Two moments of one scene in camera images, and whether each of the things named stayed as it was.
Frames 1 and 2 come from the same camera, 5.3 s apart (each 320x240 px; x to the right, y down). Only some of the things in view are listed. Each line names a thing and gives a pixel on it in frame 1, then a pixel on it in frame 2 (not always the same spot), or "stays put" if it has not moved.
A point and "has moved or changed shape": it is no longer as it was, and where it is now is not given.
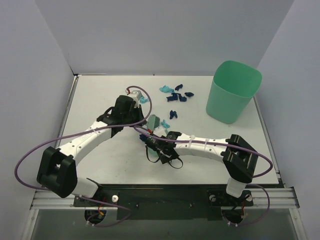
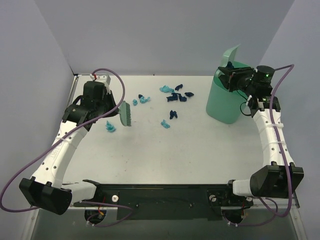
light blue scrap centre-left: x=143 y=100 stays put
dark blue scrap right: x=189 y=94 stays put
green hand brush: x=153 y=122 has moved or changed shape
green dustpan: x=153 y=152 → x=228 y=56
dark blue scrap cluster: x=174 y=97 stays put
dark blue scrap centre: x=172 y=114 stays put
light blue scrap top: x=166 y=89 stays put
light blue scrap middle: x=164 y=124 stays put
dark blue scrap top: x=177 y=88 stays put
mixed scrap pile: x=143 y=137 → x=229 y=65
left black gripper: x=137 y=110 → x=110 y=103
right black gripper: x=150 y=141 → x=231 y=78
